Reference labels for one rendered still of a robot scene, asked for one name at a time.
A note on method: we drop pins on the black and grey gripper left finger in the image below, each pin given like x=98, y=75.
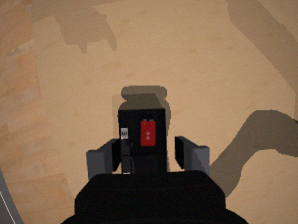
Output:
x=105, y=159

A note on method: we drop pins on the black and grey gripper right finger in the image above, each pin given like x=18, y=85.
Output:
x=190, y=156

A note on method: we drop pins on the red nine-volt battery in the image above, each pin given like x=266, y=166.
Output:
x=148, y=133

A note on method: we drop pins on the black rack of three bins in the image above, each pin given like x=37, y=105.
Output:
x=145, y=157

